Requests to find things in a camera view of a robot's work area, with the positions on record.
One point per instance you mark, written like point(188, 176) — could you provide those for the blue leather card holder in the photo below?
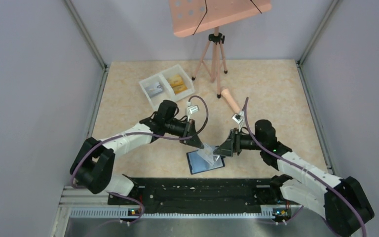
point(198, 165)

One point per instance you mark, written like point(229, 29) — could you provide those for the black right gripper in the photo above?
point(232, 144)

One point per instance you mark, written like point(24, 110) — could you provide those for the white two-compartment plastic tray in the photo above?
point(167, 93)

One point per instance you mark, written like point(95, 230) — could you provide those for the aluminium frame rail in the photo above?
point(83, 214)

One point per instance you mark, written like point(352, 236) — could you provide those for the yellow card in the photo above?
point(179, 89)
point(175, 80)

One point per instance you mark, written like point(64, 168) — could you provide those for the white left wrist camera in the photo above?
point(191, 109)

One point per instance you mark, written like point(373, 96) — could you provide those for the silver card in tray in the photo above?
point(154, 89)

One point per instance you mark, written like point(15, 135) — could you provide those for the silver card pulled out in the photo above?
point(207, 154)

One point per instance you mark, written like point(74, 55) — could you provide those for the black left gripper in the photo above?
point(195, 140)

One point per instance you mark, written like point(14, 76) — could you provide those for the yellow card in tray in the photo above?
point(175, 80)

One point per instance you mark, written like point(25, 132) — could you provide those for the pink cylindrical tube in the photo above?
point(225, 93)

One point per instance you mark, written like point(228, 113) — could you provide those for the pink tripod music stand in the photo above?
point(190, 17)

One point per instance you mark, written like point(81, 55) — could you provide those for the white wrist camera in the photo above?
point(239, 119)
point(191, 109)

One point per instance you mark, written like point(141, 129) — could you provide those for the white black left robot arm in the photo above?
point(93, 166)

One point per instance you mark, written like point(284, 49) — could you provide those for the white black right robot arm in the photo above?
point(341, 203)

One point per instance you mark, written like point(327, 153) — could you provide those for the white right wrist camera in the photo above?
point(239, 119)

